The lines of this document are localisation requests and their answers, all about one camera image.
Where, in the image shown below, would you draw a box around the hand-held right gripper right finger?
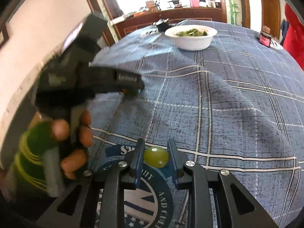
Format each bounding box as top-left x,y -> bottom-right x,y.
167,138 -> 279,228

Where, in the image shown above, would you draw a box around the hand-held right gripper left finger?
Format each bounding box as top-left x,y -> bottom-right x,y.
36,139 -> 145,228

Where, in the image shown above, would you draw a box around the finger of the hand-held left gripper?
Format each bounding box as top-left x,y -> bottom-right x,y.
120,85 -> 145,98

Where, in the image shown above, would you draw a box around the green grape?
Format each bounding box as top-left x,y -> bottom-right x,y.
144,147 -> 169,168

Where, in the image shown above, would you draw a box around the person's left hand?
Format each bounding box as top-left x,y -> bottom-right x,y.
13,110 -> 93,193

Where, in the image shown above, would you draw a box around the black plant pot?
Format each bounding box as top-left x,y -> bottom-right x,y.
153,19 -> 170,32

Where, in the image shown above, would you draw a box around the white bowl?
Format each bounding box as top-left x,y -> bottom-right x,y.
165,25 -> 218,51

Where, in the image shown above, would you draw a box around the green leafy vegetables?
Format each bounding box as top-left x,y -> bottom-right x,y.
177,28 -> 207,37

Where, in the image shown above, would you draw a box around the small cardboard box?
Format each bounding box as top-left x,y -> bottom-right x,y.
145,0 -> 158,11

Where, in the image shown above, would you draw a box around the wooden counter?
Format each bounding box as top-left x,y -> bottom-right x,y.
112,7 -> 227,40

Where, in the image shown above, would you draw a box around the red jar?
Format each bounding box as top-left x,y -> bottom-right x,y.
259,26 -> 273,47

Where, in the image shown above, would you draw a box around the wooden door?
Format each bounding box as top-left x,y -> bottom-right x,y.
259,0 -> 281,40

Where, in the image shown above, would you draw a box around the blue jacket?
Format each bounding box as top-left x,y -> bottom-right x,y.
280,20 -> 289,44

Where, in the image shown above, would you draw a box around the red garment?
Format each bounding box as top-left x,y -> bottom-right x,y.
283,3 -> 304,70

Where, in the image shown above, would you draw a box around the wooden picture frame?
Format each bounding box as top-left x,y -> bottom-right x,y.
0,26 -> 10,48

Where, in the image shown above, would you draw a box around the bamboo wall decal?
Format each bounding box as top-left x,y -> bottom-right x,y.
224,0 -> 241,25

